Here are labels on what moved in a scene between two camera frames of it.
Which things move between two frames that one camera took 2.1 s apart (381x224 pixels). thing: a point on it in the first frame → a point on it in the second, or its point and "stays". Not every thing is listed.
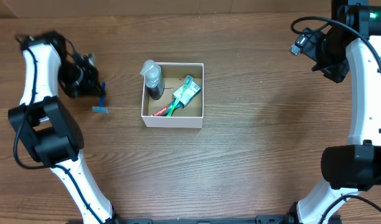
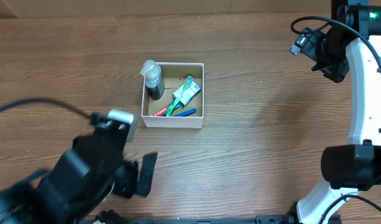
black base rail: (291, 218) stays
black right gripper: (336, 70) stays
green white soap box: (189, 94) stays
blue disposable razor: (102, 108) → (186, 112)
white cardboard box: (174, 75) stays
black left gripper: (89, 87) → (130, 182)
